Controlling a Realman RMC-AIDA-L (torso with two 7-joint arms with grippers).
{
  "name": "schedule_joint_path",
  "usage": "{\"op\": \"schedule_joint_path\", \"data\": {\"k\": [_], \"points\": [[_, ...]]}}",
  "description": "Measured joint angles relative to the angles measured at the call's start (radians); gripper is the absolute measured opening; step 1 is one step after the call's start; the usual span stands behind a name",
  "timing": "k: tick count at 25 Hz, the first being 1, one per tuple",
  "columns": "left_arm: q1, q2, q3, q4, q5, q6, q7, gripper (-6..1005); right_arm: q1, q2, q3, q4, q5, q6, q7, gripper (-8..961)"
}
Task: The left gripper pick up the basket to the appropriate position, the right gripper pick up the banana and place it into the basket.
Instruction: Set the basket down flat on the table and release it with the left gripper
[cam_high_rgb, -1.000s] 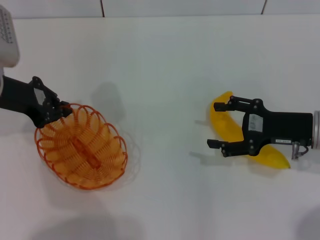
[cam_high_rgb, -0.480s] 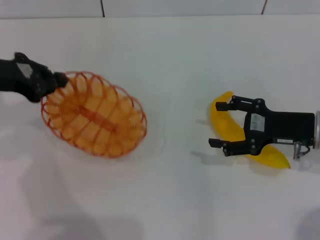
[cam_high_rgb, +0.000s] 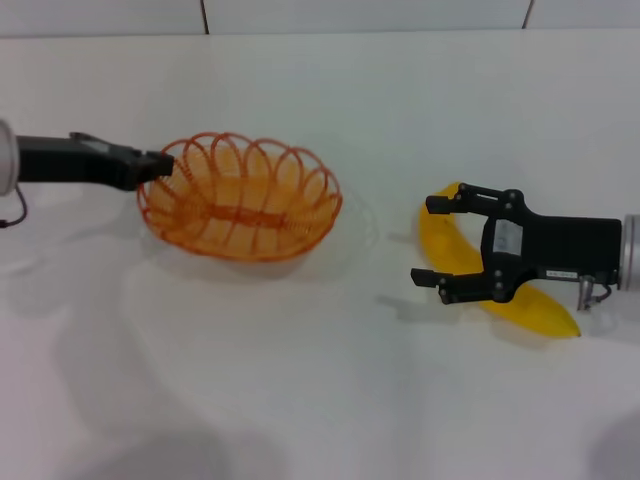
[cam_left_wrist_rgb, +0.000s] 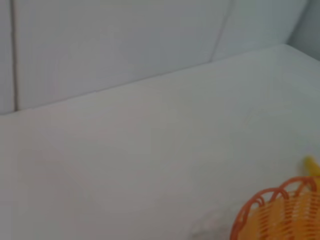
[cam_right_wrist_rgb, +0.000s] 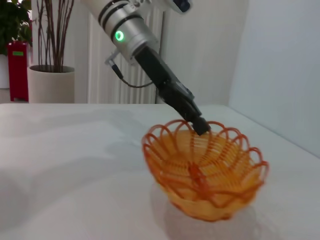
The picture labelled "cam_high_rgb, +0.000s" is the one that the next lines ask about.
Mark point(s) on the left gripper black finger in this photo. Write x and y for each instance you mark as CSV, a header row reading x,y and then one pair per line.
x,y
156,172
159,160

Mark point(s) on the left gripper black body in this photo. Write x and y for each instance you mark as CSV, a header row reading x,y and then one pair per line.
x,y
75,160

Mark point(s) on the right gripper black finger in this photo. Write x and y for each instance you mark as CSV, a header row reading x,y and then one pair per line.
x,y
470,289
480,200

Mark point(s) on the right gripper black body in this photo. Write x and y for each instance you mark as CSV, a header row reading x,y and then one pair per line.
x,y
565,245

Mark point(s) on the yellow banana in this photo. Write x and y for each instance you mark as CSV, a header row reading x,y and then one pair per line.
x,y
445,240

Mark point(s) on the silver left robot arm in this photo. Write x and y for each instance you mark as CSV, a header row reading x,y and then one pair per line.
x,y
7,157

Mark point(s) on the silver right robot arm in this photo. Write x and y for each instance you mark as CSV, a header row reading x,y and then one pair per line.
x,y
631,252

